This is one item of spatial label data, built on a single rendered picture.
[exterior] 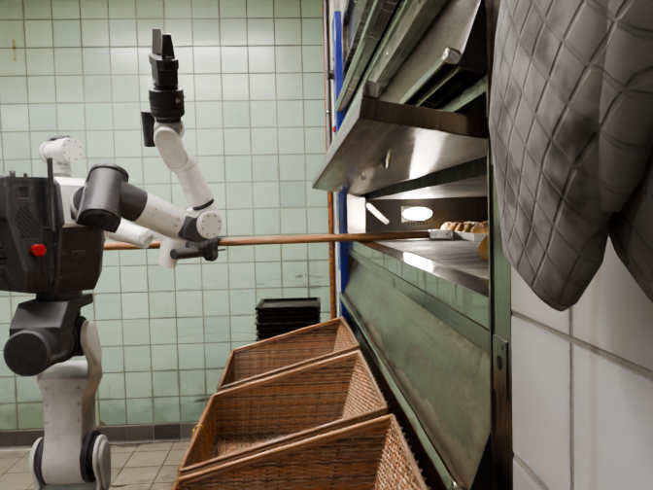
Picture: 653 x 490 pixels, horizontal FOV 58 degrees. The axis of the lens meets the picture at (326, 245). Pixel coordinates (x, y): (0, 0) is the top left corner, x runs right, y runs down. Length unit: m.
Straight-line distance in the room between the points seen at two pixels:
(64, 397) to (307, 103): 2.20
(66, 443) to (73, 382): 0.17
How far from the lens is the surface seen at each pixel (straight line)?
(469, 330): 0.80
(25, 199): 1.61
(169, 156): 1.60
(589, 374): 0.51
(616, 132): 0.33
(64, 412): 1.82
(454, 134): 0.72
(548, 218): 0.38
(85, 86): 3.64
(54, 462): 1.85
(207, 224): 1.64
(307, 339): 2.48
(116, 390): 3.67
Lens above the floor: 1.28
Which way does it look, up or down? 3 degrees down
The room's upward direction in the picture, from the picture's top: 2 degrees counter-clockwise
